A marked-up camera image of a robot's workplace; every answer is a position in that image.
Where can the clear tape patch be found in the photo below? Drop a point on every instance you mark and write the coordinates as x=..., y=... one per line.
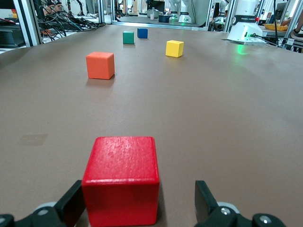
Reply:
x=34, y=139

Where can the black equipment box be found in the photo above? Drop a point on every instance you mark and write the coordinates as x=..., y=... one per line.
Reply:
x=10, y=36

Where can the yellow basket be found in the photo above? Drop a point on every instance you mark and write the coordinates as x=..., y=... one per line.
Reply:
x=274, y=26

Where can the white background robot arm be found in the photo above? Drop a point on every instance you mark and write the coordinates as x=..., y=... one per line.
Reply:
x=184, y=11

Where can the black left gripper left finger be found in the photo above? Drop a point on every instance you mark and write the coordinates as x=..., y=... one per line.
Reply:
x=72, y=208

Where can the green wooden cube block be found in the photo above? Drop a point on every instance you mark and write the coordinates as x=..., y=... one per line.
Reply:
x=128, y=37

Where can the dark blue cooking pot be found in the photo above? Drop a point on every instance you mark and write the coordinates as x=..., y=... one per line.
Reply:
x=164, y=18

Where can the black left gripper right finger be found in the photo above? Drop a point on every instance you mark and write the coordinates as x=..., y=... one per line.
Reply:
x=204, y=203

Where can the aluminium frame post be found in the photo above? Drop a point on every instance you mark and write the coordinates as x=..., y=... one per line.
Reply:
x=27, y=21

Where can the orange wooden cube block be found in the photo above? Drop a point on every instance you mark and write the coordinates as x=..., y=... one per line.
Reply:
x=99, y=66

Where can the blue wooden cube block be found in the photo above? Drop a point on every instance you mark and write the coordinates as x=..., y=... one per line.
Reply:
x=142, y=33

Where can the yellow wooden cube block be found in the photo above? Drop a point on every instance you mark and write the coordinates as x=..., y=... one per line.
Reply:
x=174, y=49

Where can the grey lidded cooking pot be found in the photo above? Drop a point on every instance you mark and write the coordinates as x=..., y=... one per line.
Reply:
x=153, y=12

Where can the small white cup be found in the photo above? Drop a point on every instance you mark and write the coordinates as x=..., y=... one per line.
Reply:
x=152, y=16

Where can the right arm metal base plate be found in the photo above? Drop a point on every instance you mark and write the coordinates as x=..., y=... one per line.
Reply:
x=254, y=43

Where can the red wooden cube block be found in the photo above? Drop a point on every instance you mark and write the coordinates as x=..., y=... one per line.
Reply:
x=122, y=184

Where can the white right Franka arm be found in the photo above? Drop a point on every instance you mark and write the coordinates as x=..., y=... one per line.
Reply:
x=241, y=26

